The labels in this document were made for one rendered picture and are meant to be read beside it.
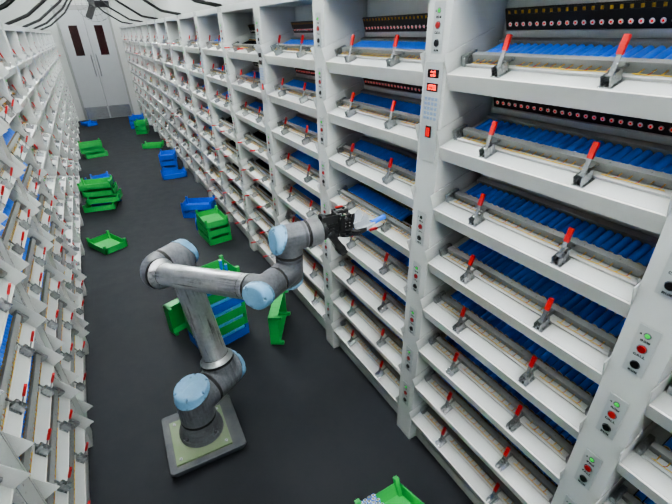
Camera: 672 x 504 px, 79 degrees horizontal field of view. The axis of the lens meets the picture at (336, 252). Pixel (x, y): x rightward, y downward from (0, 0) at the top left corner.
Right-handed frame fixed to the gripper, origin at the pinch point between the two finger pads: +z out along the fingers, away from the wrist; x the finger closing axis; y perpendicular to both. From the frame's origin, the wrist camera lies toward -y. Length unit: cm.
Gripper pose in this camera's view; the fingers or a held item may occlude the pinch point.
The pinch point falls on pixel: (369, 224)
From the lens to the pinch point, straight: 145.0
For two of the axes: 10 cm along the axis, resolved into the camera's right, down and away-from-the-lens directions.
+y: 0.0, -8.8, -4.8
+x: -4.9, -4.2, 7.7
